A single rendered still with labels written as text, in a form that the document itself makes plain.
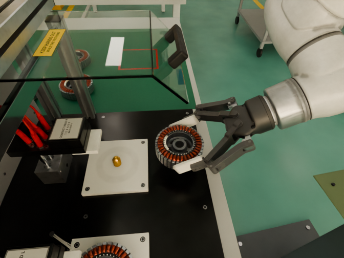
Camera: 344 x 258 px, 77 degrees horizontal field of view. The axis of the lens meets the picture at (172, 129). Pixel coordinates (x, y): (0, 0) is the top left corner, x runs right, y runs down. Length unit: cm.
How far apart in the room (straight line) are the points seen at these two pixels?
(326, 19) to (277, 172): 123
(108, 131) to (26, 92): 30
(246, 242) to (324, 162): 84
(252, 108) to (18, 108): 39
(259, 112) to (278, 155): 127
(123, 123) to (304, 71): 47
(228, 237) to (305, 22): 45
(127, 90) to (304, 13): 56
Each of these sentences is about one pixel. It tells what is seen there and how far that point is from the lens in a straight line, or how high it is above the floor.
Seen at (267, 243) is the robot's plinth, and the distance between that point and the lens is 137.
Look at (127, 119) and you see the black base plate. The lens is 67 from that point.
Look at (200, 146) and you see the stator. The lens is 49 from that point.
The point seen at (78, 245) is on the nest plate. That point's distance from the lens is 50.
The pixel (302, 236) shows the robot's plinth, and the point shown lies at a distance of 147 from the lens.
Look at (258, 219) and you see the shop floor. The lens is 141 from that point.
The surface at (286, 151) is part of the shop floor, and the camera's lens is 175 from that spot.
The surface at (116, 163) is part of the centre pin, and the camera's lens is 54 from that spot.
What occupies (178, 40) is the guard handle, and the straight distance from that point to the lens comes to 41.
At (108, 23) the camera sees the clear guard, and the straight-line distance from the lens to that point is 48.
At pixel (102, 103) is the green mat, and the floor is 75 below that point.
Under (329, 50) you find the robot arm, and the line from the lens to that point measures 48.
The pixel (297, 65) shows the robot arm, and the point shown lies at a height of 102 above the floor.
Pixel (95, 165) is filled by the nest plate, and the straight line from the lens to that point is 57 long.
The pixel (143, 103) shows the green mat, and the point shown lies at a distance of 74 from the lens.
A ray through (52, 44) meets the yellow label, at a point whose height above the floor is 107.
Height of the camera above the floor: 124
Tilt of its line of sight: 49 degrees down
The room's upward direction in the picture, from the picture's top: 2 degrees clockwise
